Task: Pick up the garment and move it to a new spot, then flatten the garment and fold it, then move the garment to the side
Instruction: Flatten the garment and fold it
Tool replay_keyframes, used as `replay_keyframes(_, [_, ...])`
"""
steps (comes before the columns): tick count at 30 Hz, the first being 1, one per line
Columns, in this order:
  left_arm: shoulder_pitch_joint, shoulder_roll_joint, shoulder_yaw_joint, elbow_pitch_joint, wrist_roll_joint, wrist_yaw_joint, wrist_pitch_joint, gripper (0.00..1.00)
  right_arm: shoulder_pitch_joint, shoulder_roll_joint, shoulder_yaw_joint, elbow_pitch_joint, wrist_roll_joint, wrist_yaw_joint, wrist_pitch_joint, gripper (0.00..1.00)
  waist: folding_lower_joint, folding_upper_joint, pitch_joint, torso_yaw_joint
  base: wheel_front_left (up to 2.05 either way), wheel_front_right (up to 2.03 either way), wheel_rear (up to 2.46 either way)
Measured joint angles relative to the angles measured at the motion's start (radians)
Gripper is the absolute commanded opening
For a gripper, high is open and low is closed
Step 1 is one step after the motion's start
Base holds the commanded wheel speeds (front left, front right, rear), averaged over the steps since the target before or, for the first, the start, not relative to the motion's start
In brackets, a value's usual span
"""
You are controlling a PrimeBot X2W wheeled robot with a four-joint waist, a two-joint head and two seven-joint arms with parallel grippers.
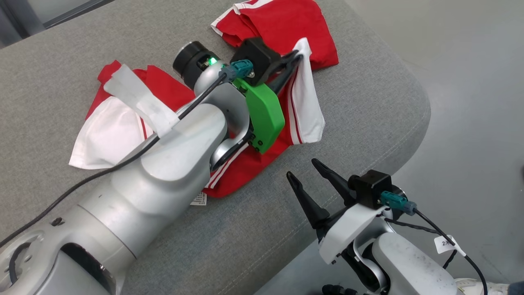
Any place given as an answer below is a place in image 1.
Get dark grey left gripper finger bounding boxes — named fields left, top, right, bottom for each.
left=281, top=50, right=300, bottom=67
left=268, top=55, right=304, bottom=95

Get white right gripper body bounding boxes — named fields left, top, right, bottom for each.
left=318, top=206, right=390, bottom=265

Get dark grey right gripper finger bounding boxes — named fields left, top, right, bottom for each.
left=312, top=159, right=356, bottom=207
left=286, top=171, right=330, bottom=229

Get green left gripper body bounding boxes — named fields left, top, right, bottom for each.
left=233, top=78, right=286, bottom=154

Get red Bulls 23 shorts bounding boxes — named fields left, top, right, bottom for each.
left=211, top=0, right=339, bottom=70

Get red white-sleeved Bulls jersey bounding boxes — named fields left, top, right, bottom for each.
left=69, top=38, right=326, bottom=206

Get grey fabric sofa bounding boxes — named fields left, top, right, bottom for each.
left=0, top=0, right=431, bottom=295

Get white tape strip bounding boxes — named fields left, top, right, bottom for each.
left=104, top=65, right=181, bottom=138

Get white sneaker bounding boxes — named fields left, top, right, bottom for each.
left=454, top=279, right=511, bottom=295

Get teal left cable connector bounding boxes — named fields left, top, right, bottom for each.
left=219, top=59, right=254, bottom=81

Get teal cable connector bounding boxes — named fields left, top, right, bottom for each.
left=219, top=59, right=254, bottom=81
left=381, top=191, right=417, bottom=216

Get teal right cable connector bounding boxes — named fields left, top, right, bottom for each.
left=381, top=191, right=417, bottom=216

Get white cable label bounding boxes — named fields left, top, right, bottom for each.
left=434, top=235, right=467, bottom=257

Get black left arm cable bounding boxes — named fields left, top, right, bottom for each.
left=0, top=74, right=230, bottom=248

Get white partition panel grey frame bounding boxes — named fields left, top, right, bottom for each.
left=0, top=0, right=115, bottom=48

